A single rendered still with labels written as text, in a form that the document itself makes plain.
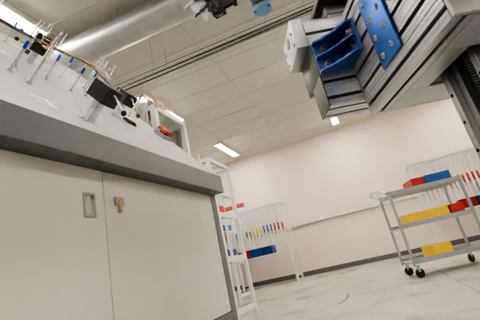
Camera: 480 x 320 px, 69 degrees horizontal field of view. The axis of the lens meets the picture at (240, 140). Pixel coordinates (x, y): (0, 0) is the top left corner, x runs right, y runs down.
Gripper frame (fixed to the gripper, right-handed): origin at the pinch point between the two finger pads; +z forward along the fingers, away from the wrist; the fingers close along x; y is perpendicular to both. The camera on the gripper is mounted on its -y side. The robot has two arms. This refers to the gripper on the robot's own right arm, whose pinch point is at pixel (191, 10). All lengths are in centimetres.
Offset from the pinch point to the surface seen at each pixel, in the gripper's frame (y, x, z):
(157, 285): 99, -50, 7
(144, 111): 21, 26, 53
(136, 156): 68, -53, 2
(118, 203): 78, -59, 5
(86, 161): 69, -69, 2
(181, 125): 25, 59, 52
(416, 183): 106, 353, -72
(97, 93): 53, -62, 2
